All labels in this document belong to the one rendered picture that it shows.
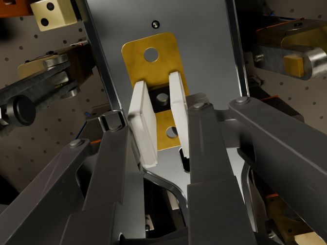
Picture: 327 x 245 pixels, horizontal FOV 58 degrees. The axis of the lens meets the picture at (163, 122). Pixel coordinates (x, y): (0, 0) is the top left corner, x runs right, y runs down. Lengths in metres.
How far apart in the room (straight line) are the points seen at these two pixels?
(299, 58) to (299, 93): 0.48
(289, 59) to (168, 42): 0.23
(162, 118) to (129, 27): 0.26
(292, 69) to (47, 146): 0.69
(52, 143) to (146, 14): 0.54
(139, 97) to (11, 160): 0.82
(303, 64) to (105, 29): 0.28
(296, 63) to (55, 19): 0.30
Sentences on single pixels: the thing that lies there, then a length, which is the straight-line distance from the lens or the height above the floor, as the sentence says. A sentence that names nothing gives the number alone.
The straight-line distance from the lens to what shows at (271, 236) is 0.65.
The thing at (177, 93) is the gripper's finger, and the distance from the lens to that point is 0.15.
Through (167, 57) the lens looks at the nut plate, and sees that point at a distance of 0.21.
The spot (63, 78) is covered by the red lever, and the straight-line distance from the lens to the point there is 0.42.
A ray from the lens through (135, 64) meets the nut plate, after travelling 0.21.
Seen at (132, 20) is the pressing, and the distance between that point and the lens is 0.46.
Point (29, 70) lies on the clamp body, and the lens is 0.45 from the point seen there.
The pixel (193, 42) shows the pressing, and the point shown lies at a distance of 0.46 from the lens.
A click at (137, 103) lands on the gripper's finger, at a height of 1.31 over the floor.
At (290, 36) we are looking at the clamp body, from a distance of 0.45.
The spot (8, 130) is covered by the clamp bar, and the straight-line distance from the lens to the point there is 0.31.
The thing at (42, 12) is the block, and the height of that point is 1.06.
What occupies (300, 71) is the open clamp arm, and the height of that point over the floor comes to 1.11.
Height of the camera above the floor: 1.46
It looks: 68 degrees down
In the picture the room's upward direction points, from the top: 178 degrees clockwise
